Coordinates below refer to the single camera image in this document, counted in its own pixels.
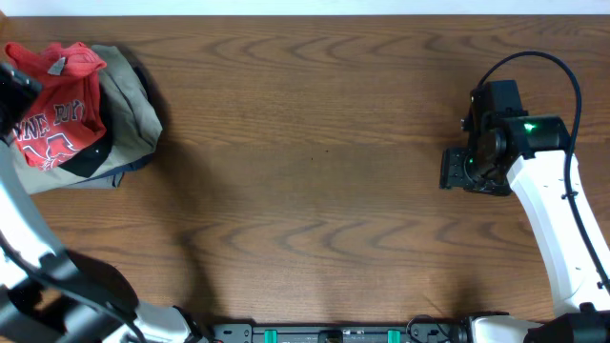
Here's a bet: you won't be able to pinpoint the red t-shirt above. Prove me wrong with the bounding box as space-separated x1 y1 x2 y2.
5 42 107 171

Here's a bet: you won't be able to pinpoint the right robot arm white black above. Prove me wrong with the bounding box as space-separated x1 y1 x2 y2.
439 112 609 342

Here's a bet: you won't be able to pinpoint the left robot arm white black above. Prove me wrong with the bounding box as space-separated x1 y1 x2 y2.
1 63 204 342

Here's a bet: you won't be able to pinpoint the grey folded garment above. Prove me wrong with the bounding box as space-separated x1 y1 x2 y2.
11 45 163 194

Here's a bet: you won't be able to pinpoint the dark blue folded garment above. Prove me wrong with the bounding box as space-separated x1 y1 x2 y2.
92 153 153 180

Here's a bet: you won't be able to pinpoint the black folded shirt white logo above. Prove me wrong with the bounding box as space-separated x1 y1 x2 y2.
59 87 113 178

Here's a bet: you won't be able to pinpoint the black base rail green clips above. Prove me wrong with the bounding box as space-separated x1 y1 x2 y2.
213 319 469 343

